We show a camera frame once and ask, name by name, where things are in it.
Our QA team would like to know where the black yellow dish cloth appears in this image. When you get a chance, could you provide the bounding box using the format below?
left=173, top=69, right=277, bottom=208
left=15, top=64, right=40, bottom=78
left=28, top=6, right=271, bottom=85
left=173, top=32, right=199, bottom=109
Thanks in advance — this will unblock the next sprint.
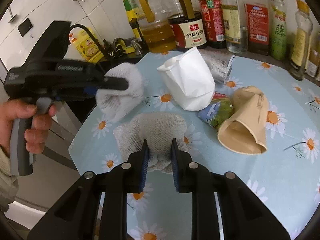
left=109, top=38, right=136, bottom=57

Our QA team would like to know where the beige left sleeve forearm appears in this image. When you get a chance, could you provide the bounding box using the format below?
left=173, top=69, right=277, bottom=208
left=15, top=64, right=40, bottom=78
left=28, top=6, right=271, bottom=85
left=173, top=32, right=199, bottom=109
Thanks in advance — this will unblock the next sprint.
left=0, top=149, right=18, bottom=212

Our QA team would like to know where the silver foil bag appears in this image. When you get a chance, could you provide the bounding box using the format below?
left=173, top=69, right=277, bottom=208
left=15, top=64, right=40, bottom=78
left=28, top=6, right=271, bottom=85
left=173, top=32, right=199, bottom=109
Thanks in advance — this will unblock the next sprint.
left=199, top=49, right=235, bottom=84

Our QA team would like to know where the clear vinegar bottle yellow label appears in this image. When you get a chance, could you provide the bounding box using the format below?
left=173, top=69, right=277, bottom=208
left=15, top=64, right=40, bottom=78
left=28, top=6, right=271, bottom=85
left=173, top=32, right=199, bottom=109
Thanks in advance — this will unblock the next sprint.
left=221, top=0, right=248, bottom=54

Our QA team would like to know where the soy sauce jug white label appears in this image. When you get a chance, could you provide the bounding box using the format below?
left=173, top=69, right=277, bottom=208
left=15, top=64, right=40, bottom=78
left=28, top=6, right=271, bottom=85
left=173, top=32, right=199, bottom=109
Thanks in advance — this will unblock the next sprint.
left=166, top=0, right=207, bottom=51

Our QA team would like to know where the dark bottle red label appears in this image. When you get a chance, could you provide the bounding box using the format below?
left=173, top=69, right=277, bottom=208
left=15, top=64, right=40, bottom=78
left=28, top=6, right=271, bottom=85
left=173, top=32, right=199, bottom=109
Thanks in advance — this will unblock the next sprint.
left=244, top=0, right=270, bottom=55

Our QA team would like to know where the black kitchen faucet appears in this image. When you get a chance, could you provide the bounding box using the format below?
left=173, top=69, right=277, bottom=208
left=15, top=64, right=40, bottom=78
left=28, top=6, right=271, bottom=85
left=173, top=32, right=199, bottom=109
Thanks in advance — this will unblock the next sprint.
left=69, top=24, right=110, bottom=63

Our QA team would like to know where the grey cloth rag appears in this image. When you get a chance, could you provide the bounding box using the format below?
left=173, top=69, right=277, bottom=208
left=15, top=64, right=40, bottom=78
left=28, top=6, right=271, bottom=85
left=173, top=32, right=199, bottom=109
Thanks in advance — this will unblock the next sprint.
left=95, top=62, right=144, bottom=123

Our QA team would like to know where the large cooking oil jug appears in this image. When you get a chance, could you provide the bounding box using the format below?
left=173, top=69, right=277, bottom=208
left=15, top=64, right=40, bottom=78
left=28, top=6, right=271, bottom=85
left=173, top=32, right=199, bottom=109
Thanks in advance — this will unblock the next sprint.
left=135, top=0, right=176, bottom=53

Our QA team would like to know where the white paper bag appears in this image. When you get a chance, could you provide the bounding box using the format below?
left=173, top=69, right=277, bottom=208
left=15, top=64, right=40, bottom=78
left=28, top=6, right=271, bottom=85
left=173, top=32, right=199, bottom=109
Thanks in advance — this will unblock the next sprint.
left=157, top=48, right=215, bottom=112

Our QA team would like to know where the red label sauce bottle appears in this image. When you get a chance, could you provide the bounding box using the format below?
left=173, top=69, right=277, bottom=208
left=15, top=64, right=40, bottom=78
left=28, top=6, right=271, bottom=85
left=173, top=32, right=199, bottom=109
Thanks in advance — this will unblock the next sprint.
left=199, top=0, right=226, bottom=49

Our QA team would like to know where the green pepper oil bottle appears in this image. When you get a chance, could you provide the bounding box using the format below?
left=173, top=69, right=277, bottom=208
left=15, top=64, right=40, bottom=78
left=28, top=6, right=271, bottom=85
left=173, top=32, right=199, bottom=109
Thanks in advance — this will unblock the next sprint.
left=271, top=0, right=287, bottom=61

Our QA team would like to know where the white mesh cloth rag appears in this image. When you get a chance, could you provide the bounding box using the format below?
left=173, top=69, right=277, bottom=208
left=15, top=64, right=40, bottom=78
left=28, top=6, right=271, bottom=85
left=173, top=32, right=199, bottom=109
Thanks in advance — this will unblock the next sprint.
left=113, top=112, right=188, bottom=174

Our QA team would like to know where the sesame oil glass bottle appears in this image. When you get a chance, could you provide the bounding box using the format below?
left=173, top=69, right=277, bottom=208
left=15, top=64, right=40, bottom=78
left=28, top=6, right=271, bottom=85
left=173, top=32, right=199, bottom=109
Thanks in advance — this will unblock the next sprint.
left=289, top=0, right=313, bottom=81

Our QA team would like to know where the colourful snack wrapper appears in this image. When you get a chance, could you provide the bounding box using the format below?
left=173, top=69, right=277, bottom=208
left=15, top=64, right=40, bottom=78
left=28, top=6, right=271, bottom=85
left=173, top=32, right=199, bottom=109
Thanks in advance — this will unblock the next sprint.
left=197, top=92, right=234, bottom=131

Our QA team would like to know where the yellow dish soap bottle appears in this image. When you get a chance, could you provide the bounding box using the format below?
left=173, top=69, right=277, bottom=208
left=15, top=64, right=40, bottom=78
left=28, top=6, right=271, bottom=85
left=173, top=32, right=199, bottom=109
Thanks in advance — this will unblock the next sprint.
left=69, top=30, right=104, bottom=64

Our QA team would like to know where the brown paper bag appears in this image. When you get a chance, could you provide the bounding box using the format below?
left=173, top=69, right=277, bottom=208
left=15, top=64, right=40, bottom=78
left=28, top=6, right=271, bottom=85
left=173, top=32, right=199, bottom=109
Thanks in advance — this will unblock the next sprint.
left=217, top=86, right=268, bottom=155

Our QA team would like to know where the small brown spice jar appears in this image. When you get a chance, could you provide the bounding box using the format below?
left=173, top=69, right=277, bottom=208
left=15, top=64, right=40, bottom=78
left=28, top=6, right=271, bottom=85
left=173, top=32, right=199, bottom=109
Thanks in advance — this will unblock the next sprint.
left=305, top=49, right=319, bottom=77

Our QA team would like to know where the person's left hand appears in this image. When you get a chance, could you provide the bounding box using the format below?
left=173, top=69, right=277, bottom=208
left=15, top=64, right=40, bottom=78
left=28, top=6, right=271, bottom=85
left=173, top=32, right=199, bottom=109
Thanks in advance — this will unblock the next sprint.
left=1, top=100, right=56, bottom=157

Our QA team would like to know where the daisy print blue tablecloth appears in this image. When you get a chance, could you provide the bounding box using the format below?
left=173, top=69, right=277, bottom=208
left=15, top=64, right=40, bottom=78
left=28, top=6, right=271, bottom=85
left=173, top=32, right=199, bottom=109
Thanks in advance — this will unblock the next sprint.
left=68, top=51, right=319, bottom=239

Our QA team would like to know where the black wall socket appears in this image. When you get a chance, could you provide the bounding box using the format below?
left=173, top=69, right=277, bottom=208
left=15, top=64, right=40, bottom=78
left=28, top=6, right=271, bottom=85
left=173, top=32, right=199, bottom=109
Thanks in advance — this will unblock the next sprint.
left=17, top=18, right=33, bottom=37

